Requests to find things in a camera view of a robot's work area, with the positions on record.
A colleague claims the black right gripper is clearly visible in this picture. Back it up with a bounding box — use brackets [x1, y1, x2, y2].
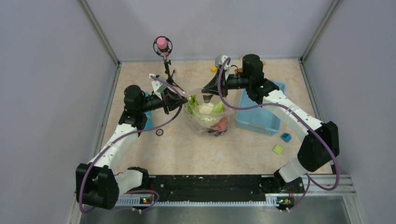
[202, 70, 251, 98]

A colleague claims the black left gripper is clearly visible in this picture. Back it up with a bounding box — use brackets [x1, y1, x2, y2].
[139, 87, 188, 114]

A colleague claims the grey toy fish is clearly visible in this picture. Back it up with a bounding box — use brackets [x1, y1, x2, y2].
[202, 95, 213, 104]

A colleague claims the white cauliflower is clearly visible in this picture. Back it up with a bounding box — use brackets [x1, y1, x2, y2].
[194, 102, 225, 127]

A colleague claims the clear zip top bag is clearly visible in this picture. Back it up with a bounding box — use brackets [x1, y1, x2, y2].
[184, 89, 233, 137]

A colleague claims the red tomato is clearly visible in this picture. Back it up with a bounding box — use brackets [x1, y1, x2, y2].
[212, 117, 228, 132]

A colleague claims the black grape bunch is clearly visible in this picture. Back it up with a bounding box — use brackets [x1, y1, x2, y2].
[207, 128, 227, 137]

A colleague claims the light blue plastic basket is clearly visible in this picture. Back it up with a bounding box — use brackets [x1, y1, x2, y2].
[236, 80, 286, 136]

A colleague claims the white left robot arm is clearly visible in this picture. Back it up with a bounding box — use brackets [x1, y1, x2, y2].
[76, 74, 188, 213]

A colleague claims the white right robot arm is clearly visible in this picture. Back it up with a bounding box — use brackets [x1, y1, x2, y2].
[202, 54, 339, 192]

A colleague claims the teal silicone tool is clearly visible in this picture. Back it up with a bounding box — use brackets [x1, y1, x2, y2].
[144, 111, 153, 129]

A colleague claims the pink microphone on tripod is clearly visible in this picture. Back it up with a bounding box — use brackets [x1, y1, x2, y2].
[153, 36, 186, 94]

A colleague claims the blue lego block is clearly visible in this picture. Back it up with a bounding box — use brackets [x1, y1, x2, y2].
[281, 133, 291, 142]

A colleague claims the light green lego brick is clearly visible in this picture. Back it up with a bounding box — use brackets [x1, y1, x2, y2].
[273, 144, 283, 155]

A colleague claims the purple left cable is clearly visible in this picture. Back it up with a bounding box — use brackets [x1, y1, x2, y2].
[78, 76, 184, 215]

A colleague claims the purple cable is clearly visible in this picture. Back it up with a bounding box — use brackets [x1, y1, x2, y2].
[78, 76, 184, 215]
[216, 57, 341, 212]

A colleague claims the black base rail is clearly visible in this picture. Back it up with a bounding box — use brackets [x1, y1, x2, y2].
[136, 175, 305, 203]

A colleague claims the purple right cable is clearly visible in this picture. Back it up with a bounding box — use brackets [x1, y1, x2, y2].
[216, 57, 341, 212]

